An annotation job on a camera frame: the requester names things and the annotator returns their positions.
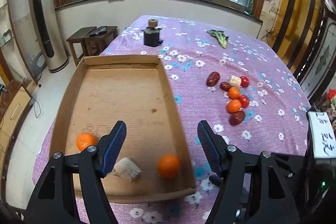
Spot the orange mandarin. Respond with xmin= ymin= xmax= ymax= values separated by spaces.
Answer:
xmin=226 ymin=99 xmax=242 ymax=114
xmin=157 ymin=154 xmax=181 ymax=178
xmin=228 ymin=86 xmax=241 ymax=100
xmin=76 ymin=132 xmax=97 ymax=152

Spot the white corn piece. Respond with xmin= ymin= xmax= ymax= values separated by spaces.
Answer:
xmin=112 ymin=157 xmax=141 ymax=181
xmin=229 ymin=76 xmax=242 ymax=88

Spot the large red date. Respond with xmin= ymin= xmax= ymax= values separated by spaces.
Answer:
xmin=229 ymin=110 xmax=245 ymax=126
xmin=206 ymin=72 xmax=220 ymax=87

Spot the white handwritten label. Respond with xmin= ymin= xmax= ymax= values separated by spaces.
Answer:
xmin=307 ymin=111 xmax=336 ymax=159

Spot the shallow cardboard box tray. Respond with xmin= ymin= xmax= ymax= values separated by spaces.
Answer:
xmin=48 ymin=54 xmax=197 ymax=204

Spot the cluttered side table right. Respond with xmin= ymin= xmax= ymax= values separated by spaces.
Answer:
xmin=313 ymin=89 xmax=336 ymax=131

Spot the red tomato near oranges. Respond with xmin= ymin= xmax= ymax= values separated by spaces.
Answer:
xmin=238 ymin=94 xmax=249 ymax=108

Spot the small red date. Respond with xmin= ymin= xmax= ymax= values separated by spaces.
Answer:
xmin=220 ymin=82 xmax=232 ymax=92

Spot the glass panel door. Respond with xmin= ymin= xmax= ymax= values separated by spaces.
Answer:
xmin=301 ymin=10 xmax=335 ymax=104

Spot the small red tomato far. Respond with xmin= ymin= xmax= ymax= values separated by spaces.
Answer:
xmin=240 ymin=76 xmax=249 ymax=88

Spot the purple floral tablecloth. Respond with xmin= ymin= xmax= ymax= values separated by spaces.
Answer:
xmin=32 ymin=14 xmax=312 ymax=224

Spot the wooden cabinet left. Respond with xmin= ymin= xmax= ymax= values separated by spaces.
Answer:
xmin=1 ymin=80 xmax=37 ymax=171

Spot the green leafy vegetable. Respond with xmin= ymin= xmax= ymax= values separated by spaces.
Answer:
xmin=207 ymin=29 xmax=229 ymax=49

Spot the dark wooden stool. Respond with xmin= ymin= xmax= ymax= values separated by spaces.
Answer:
xmin=67 ymin=26 xmax=118 ymax=66

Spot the black clamp with wooden knob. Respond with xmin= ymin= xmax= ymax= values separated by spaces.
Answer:
xmin=142 ymin=19 xmax=163 ymax=47

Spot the black remote on stool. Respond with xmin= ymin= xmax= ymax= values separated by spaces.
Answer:
xmin=89 ymin=26 xmax=107 ymax=38

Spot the green bottle on windowsill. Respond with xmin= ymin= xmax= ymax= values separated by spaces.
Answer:
xmin=244 ymin=0 xmax=254 ymax=15

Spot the white tower air conditioner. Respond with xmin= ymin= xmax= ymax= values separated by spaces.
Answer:
xmin=29 ymin=0 xmax=69 ymax=73

